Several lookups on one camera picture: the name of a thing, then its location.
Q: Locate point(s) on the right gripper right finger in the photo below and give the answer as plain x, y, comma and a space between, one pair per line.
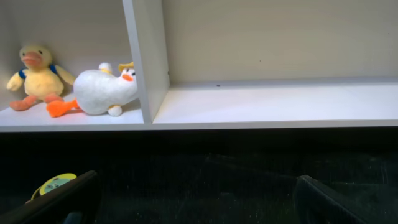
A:
317, 205

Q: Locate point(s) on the yellow plush duck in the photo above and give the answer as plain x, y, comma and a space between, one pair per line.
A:
40, 82

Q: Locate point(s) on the yellow and green rattle drum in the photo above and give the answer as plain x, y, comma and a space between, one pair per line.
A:
57, 183

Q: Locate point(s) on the white shelf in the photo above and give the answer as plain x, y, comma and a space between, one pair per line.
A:
264, 102

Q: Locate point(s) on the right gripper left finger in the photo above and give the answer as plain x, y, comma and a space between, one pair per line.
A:
53, 205

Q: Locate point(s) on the white plush goose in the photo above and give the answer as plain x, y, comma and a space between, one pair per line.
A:
99, 90

